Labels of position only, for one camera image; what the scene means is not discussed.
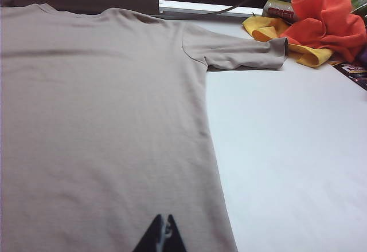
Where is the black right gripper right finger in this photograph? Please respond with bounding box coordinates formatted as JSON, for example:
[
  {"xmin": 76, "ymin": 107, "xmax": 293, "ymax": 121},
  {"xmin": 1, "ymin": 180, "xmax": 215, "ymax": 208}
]
[{"xmin": 165, "ymin": 214, "xmax": 189, "ymax": 252}]

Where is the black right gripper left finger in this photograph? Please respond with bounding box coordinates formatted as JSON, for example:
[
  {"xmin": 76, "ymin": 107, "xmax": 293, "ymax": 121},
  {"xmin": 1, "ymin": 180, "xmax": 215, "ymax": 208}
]
[{"xmin": 134, "ymin": 214, "xmax": 166, "ymax": 252}]

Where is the beige T-shirt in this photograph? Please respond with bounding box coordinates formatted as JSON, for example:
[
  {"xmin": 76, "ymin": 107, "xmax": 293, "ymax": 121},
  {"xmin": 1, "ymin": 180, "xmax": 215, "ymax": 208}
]
[{"xmin": 0, "ymin": 3, "xmax": 289, "ymax": 252}]

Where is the yellow cloth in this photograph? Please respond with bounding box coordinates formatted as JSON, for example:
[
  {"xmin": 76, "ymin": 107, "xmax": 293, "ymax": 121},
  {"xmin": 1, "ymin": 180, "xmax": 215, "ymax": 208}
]
[{"xmin": 242, "ymin": 15, "xmax": 335, "ymax": 68}]

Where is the dark printed packet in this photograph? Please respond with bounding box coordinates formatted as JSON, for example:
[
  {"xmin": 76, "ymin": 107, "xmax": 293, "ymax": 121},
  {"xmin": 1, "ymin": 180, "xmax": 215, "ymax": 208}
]
[{"xmin": 337, "ymin": 45, "xmax": 367, "ymax": 92}]

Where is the white printed snack bag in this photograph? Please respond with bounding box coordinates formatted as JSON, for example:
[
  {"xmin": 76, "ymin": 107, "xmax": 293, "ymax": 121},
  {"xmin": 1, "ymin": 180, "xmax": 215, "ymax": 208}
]
[{"xmin": 262, "ymin": 0, "xmax": 309, "ymax": 23}]

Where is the orange cloth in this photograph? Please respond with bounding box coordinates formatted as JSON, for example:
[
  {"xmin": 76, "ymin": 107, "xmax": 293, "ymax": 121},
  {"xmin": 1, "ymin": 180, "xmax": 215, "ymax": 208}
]
[{"xmin": 279, "ymin": 0, "xmax": 367, "ymax": 64}]

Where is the green bag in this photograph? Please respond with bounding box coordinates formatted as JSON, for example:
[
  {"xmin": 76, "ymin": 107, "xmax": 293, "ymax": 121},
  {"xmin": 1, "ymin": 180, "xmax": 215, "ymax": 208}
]
[{"xmin": 348, "ymin": 0, "xmax": 367, "ymax": 14}]

